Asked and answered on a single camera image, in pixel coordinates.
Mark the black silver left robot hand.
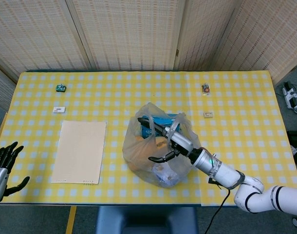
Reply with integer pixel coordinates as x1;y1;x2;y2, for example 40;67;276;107
0;141;31;206

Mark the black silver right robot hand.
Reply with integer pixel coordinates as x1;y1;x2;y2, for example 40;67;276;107
137;117;195;164

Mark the translucent plastic bag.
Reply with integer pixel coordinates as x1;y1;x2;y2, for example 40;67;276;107
122;102;203;189

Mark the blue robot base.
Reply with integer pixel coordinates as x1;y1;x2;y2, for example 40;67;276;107
94;206;199;234

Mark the beige bread pack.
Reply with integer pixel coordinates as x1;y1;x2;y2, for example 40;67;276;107
133;136;169;152

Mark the blue cookie box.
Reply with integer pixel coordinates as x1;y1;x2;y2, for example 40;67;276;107
139;114;181;140

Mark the white plastic package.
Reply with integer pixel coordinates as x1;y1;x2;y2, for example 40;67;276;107
152;162;182;184

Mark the yellow checked tablecloth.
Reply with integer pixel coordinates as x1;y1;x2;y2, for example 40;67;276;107
0;70;297;207

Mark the beige paper sheet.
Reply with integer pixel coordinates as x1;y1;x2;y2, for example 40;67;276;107
51;120;108;185

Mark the white power strip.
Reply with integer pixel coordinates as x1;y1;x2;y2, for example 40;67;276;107
281;82;297;110

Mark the woven folding screen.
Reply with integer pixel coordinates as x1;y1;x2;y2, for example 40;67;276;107
0;0;297;111

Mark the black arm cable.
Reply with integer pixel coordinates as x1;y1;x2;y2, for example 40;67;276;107
203;177;231;234

